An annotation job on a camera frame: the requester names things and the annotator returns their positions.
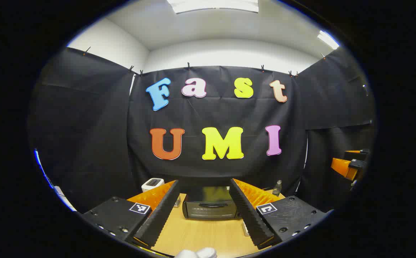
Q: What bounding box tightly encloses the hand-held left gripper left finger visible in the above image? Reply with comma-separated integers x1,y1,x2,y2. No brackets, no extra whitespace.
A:
80,180,180,248

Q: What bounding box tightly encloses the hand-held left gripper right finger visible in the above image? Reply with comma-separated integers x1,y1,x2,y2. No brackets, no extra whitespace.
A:
229,178,329,250

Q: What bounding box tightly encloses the black electric oven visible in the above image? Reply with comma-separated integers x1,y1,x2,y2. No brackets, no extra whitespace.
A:
182,186,241,220

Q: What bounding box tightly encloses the white toaster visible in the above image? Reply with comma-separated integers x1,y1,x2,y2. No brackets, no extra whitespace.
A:
141,178,165,193

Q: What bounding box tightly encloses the black backdrop cloth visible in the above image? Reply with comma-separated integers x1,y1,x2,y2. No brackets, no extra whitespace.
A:
27,47,377,214

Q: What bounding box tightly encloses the small ceiling light panel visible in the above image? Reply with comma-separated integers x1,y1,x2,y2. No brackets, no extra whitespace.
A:
317,30,340,50

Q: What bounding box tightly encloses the large ceiling light panel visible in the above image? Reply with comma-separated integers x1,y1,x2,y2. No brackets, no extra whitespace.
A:
167,0,259,14

